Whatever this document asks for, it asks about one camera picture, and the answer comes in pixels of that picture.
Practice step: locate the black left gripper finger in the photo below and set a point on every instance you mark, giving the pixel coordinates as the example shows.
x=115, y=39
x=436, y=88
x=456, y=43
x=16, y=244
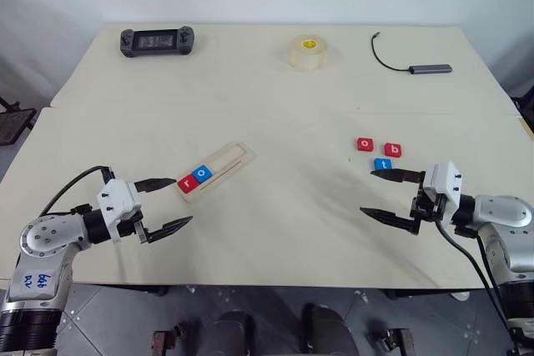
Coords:
x=155, y=184
x=169, y=229

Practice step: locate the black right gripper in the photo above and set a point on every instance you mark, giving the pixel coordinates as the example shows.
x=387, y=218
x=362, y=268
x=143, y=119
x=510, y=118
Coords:
x=425, y=210

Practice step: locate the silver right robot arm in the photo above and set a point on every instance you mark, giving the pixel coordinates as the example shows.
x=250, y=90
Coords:
x=498, y=243

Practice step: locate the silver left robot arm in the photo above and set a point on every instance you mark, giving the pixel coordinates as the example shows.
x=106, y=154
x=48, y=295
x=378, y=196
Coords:
x=46, y=243

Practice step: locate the red letter tile r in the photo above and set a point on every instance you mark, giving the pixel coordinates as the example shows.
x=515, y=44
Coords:
x=187, y=184

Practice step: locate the blue letter tile t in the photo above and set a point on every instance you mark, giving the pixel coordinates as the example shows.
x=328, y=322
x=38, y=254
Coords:
x=383, y=163

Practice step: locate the red letter tile b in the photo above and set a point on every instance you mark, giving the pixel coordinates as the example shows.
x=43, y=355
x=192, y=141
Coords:
x=394, y=149

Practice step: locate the blue letter tile o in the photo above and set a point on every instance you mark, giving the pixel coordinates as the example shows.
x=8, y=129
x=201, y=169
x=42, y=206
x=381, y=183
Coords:
x=202, y=173

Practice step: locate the red letter tile o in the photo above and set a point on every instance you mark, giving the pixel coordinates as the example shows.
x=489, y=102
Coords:
x=364, y=144

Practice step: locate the wooden letter tray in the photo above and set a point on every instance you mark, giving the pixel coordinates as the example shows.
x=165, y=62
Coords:
x=217, y=172

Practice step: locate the dark rounded robot foot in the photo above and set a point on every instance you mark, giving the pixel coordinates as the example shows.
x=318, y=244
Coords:
x=231, y=333
x=329, y=331

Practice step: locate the black handheld game controller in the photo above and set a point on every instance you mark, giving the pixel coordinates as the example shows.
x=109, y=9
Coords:
x=157, y=42

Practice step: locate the black stand beside table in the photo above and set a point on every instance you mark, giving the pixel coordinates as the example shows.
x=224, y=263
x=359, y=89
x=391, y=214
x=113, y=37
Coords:
x=11, y=120

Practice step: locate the black equipment at table edge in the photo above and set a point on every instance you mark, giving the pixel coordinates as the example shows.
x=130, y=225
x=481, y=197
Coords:
x=526, y=103

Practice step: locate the clear packing tape roll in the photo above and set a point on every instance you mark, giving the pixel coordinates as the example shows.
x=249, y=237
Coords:
x=308, y=53

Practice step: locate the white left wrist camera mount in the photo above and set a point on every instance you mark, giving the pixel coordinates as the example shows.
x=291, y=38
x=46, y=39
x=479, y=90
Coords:
x=118, y=200

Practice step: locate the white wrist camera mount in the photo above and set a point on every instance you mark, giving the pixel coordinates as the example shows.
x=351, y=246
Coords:
x=118, y=200
x=444, y=189

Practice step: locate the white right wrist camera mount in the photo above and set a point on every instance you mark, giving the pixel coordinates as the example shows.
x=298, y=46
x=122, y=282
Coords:
x=444, y=189

